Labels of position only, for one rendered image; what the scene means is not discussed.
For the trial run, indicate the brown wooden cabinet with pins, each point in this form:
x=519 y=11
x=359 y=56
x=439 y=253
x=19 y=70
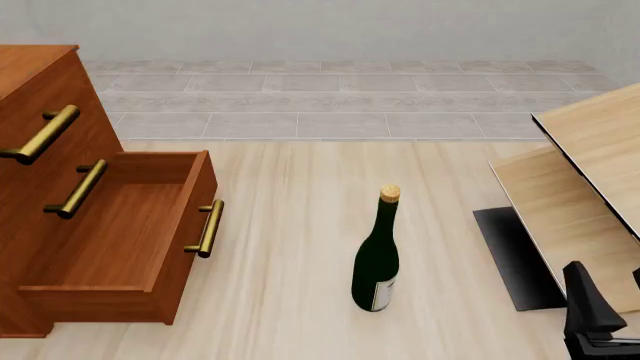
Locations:
x=30 y=75

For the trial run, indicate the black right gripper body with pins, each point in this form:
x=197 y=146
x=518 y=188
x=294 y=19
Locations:
x=600 y=347

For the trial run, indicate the dark green wine bottle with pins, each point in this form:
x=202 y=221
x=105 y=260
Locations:
x=375 y=262

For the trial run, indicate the pale wooden panel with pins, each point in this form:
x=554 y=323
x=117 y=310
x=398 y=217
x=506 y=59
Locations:
x=595 y=135
x=560 y=210

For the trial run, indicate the open wooden drawer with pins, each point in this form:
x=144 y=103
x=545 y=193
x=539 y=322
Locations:
x=115 y=232

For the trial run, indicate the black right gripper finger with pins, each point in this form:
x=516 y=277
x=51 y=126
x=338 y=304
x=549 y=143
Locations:
x=637 y=276
x=585 y=300

